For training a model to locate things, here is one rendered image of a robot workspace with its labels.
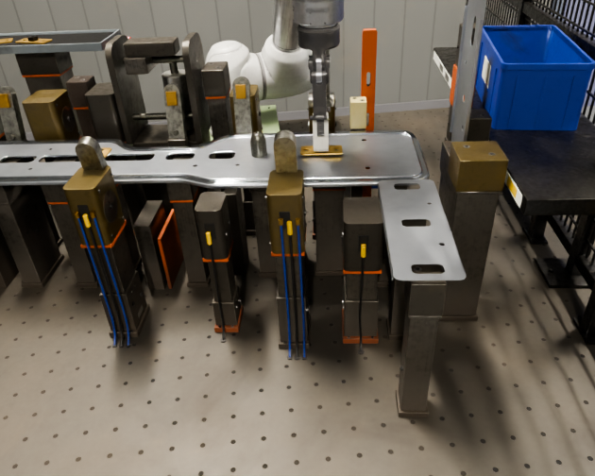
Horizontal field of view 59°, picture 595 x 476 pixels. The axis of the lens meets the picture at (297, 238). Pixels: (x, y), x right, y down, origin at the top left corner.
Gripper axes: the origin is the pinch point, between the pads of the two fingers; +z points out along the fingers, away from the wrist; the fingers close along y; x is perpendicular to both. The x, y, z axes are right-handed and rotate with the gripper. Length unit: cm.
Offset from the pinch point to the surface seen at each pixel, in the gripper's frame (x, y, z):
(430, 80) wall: 71, -272, 78
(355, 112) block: 7.3, -10.7, 0.4
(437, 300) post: 16.8, 40.6, 8.7
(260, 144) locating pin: -12.0, 1.5, 1.7
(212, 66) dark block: -24.4, -20.8, -7.5
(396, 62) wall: 46, -269, 64
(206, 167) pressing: -22.4, 5.7, 4.5
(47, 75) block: -68, -30, -4
